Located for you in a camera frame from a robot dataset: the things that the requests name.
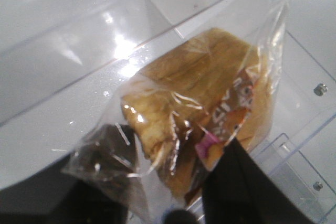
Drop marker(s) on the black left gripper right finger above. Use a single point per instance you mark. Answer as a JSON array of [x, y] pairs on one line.
[[238, 191]]

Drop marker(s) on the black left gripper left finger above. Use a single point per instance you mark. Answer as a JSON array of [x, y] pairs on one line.
[[77, 188]]

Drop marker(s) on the bread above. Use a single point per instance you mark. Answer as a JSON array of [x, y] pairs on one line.
[[167, 127]]

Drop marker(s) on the clear acrylic display shelf left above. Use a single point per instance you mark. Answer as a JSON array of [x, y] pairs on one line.
[[62, 61]]

